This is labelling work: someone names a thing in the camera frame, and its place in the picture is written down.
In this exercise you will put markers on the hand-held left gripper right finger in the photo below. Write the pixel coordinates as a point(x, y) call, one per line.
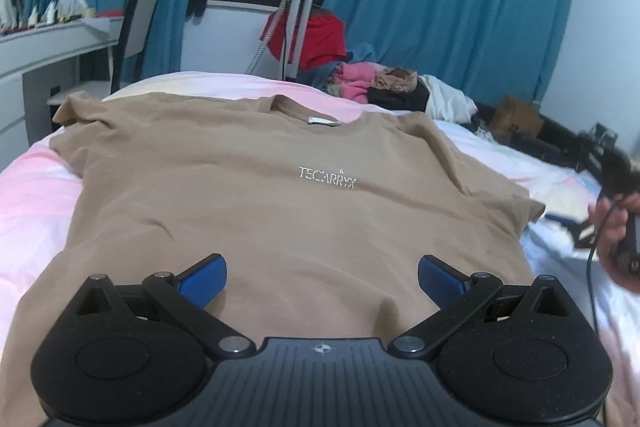
point(442, 281)

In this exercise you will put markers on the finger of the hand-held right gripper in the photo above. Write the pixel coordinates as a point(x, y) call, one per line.
point(584, 234)

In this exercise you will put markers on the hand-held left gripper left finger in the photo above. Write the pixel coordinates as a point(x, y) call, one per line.
point(202, 281)

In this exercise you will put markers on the tan t-shirt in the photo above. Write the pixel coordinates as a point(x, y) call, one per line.
point(240, 187)

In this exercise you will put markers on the white clothes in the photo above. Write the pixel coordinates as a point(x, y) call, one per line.
point(447, 99)

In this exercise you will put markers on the black clothes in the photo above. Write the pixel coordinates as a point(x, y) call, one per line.
point(400, 99)

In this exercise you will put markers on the pink clothes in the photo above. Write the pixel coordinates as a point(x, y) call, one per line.
point(357, 82)

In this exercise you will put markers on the person's right hand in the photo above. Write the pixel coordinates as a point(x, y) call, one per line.
point(607, 227)

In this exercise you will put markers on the dark metal rack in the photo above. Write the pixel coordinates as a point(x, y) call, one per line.
point(602, 162)

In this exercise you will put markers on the dark sofa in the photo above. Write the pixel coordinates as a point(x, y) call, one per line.
point(555, 144)

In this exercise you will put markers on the brown paper bag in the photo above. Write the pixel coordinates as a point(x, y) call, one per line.
point(515, 117)

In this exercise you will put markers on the bed with pastel duvet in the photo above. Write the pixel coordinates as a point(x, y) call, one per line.
point(35, 192)

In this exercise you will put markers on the tan patterned cloth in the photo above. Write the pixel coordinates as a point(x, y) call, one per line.
point(395, 79)

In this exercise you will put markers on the teal blanket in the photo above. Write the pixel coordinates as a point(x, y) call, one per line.
point(357, 54)

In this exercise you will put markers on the black and grey chair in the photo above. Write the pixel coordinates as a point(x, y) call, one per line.
point(137, 22)

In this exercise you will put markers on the red garment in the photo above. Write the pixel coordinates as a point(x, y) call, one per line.
point(325, 37)

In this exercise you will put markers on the white dressing table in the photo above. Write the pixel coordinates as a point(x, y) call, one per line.
point(45, 57)

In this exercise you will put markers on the white tripod with phone holder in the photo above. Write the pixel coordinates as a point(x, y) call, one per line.
point(299, 17)

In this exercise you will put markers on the red cloth on dressing table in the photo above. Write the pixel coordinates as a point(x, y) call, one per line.
point(110, 13)

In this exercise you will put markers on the row of small cosmetic bottles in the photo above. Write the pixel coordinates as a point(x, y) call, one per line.
point(50, 14)

